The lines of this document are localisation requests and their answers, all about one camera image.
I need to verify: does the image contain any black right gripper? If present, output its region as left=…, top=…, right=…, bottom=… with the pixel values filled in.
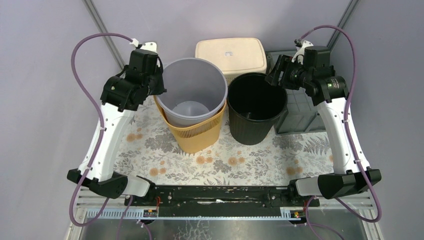
left=264, top=54, right=312, bottom=91

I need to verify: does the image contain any small circuit board left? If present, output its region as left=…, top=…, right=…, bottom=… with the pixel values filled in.
left=142, top=209, right=158, bottom=218

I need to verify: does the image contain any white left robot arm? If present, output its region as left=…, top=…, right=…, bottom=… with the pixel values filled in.
left=66, top=48, right=166, bottom=206

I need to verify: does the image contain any cream perforated plastic basket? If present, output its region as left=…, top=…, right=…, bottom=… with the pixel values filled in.
left=194, top=37, right=268, bottom=84

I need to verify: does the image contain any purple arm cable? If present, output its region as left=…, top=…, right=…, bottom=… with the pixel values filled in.
left=298, top=24, right=383, bottom=240
left=68, top=32, right=138, bottom=228

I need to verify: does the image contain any small circuit board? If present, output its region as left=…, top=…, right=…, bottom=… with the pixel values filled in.
left=290, top=211, right=303, bottom=219
left=142, top=209, right=158, bottom=218

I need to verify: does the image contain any yellow bin with black liner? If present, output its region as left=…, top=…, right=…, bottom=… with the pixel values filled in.
left=153, top=96, right=227, bottom=154

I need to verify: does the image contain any grey round plastic bin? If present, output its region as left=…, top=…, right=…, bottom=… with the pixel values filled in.
left=156, top=57, right=228, bottom=128

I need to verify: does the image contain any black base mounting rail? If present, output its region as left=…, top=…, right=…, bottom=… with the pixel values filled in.
left=124, top=185, right=310, bottom=215

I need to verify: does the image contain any grey plastic storage bin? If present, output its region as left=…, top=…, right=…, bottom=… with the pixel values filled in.
left=264, top=48, right=332, bottom=136

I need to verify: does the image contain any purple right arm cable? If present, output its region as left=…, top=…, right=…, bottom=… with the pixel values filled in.
left=298, top=24, right=383, bottom=240

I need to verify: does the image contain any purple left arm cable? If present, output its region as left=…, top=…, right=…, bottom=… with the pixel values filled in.
left=68, top=32, right=138, bottom=228

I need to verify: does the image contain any white slotted cable duct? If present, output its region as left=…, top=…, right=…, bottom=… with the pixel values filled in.
left=86, top=207, right=306, bottom=221

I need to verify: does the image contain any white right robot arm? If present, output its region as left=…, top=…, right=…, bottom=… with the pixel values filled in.
left=265, top=46, right=382, bottom=206

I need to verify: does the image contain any black round plastic bin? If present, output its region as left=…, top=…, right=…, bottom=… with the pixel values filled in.
left=227, top=72, right=288, bottom=146

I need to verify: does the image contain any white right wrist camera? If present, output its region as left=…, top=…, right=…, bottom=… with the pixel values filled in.
left=291, top=39, right=314, bottom=65

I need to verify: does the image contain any floral patterned table mat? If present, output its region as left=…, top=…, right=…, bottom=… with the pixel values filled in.
left=114, top=97, right=334, bottom=186

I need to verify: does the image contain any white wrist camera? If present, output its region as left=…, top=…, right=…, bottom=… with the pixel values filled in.
left=291, top=39, right=314, bottom=65
left=129, top=38, right=158, bottom=53

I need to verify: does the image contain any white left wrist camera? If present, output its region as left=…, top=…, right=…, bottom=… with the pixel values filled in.
left=129, top=38, right=158, bottom=53

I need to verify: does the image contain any small circuit board right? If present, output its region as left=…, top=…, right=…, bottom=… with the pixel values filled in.
left=290, top=211, right=303, bottom=219

